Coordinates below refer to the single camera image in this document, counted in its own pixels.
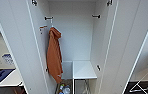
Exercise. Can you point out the blue white wall sign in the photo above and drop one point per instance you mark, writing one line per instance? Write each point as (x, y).
(7, 58)

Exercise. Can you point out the white wardrobe door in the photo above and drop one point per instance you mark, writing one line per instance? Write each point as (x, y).
(130, 43)
(20, 43)

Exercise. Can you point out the orange label strip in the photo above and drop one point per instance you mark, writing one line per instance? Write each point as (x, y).
(42, 27)

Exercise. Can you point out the white wardrobe body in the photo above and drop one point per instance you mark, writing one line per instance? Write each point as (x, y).
(73, 33)

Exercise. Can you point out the black wardrobe hook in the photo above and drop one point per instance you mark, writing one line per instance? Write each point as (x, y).
(48, 18)
(96, 16)

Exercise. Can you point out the white hanger with orange garment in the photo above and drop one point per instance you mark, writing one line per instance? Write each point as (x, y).
(51, 24)

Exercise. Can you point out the orange hanging garment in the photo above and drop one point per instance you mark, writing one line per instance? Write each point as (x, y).
(54, 55)

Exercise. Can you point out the black wardrobe door hinge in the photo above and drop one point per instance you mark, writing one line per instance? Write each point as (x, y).
(109, 2)
(34, 2)

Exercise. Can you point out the woven brown basket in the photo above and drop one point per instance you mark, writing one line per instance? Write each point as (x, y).
(60, 83)

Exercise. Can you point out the small black door latch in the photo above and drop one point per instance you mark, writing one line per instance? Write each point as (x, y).
(98, 67)

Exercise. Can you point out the white inner shelf unit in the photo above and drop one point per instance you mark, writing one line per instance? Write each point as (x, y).
(84, 70)

